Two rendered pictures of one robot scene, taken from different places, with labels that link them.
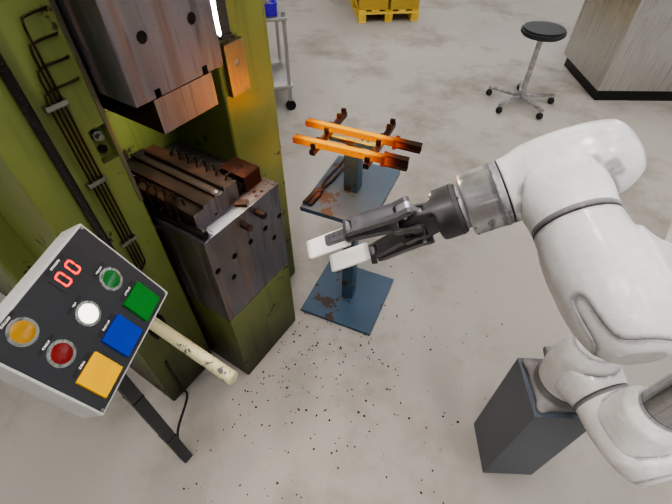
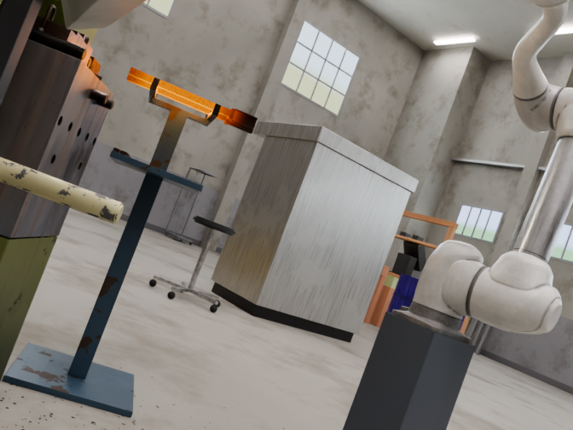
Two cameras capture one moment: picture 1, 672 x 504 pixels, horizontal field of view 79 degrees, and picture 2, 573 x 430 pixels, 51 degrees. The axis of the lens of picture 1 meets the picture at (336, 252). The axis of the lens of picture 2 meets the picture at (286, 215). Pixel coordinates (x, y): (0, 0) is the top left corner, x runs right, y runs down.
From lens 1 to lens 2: 153 cm
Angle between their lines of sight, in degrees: 60
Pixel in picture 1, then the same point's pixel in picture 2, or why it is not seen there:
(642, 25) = (287, 248)
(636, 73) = (286, 294)
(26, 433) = not seen: outside the picture
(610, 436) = (511, 284)
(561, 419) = (451, 341)
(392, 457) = not seen: outside the picture
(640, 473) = (544, 299)
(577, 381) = (463, 266)
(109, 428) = not seen: outside the picture
